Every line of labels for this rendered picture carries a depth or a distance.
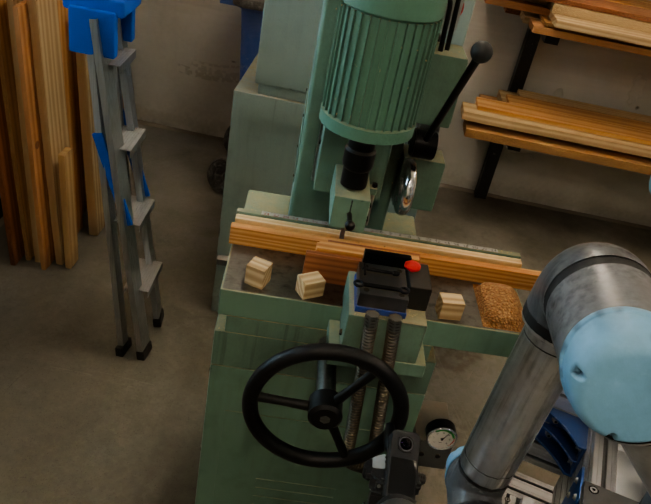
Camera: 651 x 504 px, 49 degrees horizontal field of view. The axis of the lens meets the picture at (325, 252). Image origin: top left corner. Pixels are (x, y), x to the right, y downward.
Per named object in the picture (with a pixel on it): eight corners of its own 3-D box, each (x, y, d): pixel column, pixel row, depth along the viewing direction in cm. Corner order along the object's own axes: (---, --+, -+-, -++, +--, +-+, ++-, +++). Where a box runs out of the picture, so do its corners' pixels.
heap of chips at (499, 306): (483, 326, 136) (488, 311, 134) (472, 283, 148) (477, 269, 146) (528, 333, 137) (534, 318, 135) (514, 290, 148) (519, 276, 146)
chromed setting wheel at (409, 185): (393, 225, 150) (407, 173, 144) (390, 197, 161) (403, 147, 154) (407, 227, 151) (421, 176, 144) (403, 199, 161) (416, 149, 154)
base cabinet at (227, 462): (184, 572, 180) (206, 365, 142) (218, 405, 229) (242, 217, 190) (358, 593, 183) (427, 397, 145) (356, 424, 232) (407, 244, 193)
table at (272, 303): (207, 346, 127) (210, 320, 124) (230, 253, 153) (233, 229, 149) (535, 395, 131) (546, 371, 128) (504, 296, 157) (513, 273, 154)
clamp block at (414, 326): (336, 353, 127) (346, 314, 122) (337, 306, 138) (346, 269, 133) (417, 365, 128) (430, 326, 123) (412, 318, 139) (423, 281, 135)
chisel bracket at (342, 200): (326, 233, 138) (334, 195, 133) (328, 198, 150) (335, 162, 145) (364, 239, 139) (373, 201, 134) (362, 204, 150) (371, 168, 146)
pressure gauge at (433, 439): (420, 454, 145) (430, 426, 141) (419, 439, 148) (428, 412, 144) (450, 458, 146) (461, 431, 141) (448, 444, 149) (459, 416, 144)
